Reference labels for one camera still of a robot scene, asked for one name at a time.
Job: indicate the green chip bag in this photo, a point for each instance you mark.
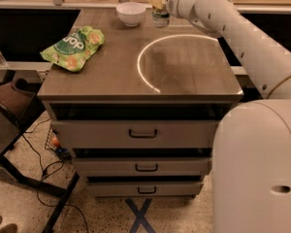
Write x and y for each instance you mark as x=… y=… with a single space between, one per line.
x=74 y=50

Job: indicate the drawer with handle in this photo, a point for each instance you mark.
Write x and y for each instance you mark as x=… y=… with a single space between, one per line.
x=144 y=189
x=141 y=167
x=135 y=134

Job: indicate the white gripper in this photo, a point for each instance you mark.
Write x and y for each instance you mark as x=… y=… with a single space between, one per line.
x=173 y=2

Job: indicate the middle drawer with handle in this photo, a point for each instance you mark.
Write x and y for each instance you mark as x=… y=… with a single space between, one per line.
x=141 y=167

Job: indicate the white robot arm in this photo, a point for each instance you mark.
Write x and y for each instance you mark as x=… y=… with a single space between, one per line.
x=251 y=155

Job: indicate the grey drawer cabinet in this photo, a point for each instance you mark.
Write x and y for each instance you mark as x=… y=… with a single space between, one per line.
x=144 y=73

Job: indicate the top drawer with handle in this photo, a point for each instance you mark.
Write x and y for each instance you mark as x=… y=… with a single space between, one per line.
x=135 y=134

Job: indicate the wire basket with balls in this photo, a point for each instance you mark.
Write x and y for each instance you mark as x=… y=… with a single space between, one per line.
x=52 y=144

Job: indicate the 7up soda can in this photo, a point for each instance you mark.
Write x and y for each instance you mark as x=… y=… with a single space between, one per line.
x=160 y=17

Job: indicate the white ceramic bowl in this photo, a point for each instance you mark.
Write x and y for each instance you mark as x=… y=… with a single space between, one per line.
x=131 y=13

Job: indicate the bottom drawer with handle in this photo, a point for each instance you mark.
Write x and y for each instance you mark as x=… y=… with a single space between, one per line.
x=144 y=189

